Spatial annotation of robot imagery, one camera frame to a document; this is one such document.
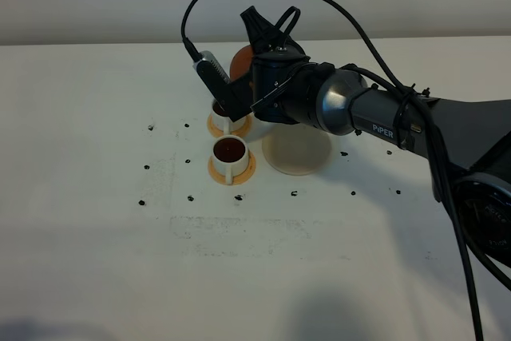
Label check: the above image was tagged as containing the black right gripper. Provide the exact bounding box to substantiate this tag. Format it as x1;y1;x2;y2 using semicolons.
240;6;319;125

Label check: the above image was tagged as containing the brown clay teapot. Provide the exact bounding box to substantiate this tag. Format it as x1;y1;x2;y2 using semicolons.
229;45;254;89

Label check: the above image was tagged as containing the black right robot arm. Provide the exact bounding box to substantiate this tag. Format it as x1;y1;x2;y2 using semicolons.
241;7;510;286

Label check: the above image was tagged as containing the cream round teapot saucer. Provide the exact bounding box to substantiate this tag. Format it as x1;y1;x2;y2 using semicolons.
262;124;332;176

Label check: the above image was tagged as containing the far white teacup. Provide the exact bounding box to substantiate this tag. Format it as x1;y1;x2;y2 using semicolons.
210;101;243;136

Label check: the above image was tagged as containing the white teacup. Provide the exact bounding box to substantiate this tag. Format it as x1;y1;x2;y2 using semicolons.
212;135;249;185
210;101;243;136

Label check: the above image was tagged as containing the far orange coaster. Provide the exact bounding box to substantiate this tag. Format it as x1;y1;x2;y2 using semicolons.
207;114;252;137

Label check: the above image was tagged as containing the orange coaster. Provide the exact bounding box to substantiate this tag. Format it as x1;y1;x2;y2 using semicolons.
207;114;252;137
208;151;256;185

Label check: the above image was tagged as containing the near white teacup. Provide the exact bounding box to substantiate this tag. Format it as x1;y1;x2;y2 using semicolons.
212;135;249;185

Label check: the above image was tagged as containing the near orange coaster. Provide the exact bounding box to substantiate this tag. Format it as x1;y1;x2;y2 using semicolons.
208;151;256;185

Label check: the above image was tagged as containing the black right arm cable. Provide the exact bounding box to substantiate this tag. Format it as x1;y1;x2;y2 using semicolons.
180;0;484;341

